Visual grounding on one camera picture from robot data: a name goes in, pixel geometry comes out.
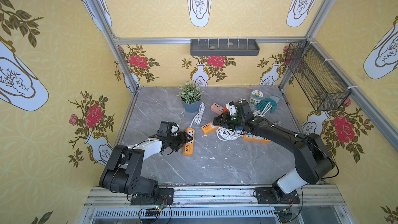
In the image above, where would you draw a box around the orange power strip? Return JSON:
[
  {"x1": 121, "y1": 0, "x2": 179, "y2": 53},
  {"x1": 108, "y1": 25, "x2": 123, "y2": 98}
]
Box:
[
  {"x1": 182, "y1": 128, "x2": 195, "y2": 156},
  {"x1": 201, "y1": 123, "x2": 219, "y2": 135},
  {"x1": 243, "y1": 133, "x2": 271, "y2": 144}
]

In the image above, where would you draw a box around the pink power strip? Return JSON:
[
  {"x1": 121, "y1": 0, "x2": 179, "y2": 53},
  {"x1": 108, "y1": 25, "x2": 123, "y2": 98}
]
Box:
[{"x1": 211, "y1": 103, "x2": 224, "y2": 115}]

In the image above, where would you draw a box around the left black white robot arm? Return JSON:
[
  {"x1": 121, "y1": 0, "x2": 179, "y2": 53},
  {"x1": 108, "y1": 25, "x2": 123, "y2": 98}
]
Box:
[{"x1": 99, "y1": 131, "x2": 194, "y2": 198}]

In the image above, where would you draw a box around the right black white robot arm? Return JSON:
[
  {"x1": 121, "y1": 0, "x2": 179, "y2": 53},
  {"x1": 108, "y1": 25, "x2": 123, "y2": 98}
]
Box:
[{"x1": 212, "y1": 113, "x2": 337, "y2": 202}]

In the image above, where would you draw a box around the green glove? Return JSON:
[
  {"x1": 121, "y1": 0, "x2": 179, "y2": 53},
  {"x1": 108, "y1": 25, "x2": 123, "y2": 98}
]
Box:
[{"x1": 257, "y1": 95, "x2": 280, "y2": 114}]

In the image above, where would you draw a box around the potted green plant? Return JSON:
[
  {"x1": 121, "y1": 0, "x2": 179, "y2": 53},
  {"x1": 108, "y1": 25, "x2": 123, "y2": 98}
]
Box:
[{"x1": 177, "y1": 82, "x2": 202, "y2": 113}]

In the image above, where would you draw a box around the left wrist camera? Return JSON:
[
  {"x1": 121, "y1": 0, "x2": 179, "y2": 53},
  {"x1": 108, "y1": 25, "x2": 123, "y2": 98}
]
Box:
[{"x1": 157, "y1": 121, "x2": 179, "y2": 138}]

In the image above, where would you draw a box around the white coiled cable front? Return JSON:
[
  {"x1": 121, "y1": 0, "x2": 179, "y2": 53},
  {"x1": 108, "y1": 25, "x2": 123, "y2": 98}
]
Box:
[{"x1": 216, "y1": 127, "x2": 245, "y2": 142}]

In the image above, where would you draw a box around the white cable bundle left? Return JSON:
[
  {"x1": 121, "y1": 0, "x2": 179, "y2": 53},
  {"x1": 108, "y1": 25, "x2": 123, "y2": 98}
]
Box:
[{"x1": 190, "y1": 102, "x2": 206, "y2": 127}]

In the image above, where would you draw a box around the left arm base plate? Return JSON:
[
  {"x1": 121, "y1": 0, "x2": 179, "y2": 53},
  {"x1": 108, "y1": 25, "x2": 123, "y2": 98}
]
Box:
[{"x1": 130, "y1": 188, "x2": 174, "y2": 206}]

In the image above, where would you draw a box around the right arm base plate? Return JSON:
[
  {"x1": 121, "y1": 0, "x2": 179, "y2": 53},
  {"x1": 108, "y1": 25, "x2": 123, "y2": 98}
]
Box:
[{"x1": 255, "y1": 187, "x2": 301, "y2": 204}]

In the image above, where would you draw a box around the grey wall shelf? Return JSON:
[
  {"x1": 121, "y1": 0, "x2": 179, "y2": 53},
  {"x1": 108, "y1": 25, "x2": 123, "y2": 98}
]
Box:
[{"x1": 190, "y1": 38, "x2": 260, "y2": 56}]

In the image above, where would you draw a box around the black wire basket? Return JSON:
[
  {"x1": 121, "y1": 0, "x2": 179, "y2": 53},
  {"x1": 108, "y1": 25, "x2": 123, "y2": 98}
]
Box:
[{"x1": 285, "y1": 40, "x2": 351, "y2": 112}]

